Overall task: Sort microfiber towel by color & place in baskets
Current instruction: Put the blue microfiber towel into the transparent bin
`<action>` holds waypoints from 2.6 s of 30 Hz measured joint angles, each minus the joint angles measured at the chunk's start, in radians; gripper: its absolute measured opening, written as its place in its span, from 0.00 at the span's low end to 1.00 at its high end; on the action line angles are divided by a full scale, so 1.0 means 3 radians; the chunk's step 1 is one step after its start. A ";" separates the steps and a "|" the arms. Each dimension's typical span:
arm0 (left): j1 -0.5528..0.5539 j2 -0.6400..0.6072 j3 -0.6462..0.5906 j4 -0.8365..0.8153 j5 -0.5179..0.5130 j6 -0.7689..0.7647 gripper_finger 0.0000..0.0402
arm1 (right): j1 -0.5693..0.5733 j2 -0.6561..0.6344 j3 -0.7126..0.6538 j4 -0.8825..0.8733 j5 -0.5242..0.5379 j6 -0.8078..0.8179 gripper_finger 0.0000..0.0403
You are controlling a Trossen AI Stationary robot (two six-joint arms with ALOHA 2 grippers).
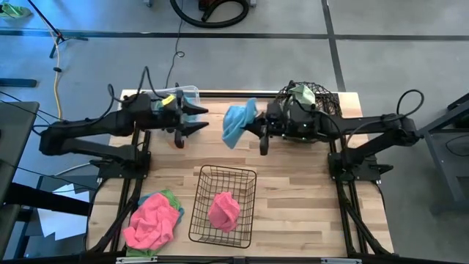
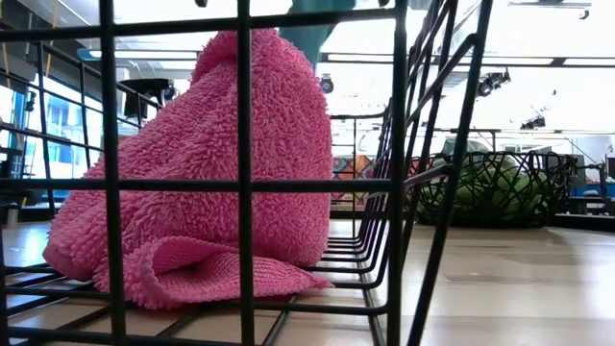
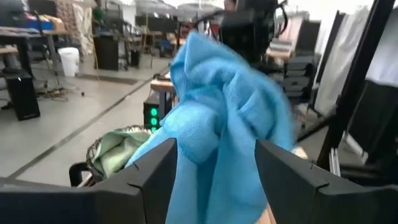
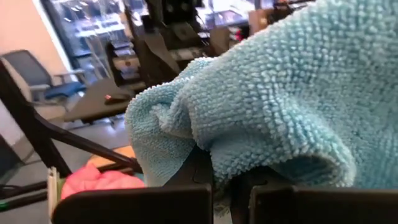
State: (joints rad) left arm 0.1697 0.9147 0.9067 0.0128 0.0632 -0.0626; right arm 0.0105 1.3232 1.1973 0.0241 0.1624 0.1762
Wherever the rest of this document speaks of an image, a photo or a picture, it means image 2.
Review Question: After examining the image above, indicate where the teal blue microfiber towel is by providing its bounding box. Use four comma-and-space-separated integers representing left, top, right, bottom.
277, 0, 357, 69

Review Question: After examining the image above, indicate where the pale green microfiber towel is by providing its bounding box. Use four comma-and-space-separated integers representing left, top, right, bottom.
439, 137, 492, 169

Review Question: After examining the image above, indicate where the black rectangular wire basket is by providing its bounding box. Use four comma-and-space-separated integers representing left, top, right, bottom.
0, 0, 496, 346

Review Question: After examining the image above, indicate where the long ceiling light fixture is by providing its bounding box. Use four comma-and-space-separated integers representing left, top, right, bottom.
507, 0, 593, 10

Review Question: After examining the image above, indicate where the colourful patterned mat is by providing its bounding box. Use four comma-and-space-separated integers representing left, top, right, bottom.
331, 154, 377, 211

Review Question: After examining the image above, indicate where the pink microfiber towel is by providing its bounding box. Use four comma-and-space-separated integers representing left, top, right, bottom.
41, 27, 336, 312

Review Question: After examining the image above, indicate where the black round wire basket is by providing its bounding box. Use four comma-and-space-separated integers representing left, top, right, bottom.
406, 150, 581, 231

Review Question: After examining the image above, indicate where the black ceiling spotlight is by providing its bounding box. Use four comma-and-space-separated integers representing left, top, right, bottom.
477, 68, 512, 99
520, 113, 548, 131

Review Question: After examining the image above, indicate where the black metal rail frame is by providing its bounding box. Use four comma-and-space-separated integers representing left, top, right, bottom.
552, 212, 615, 233

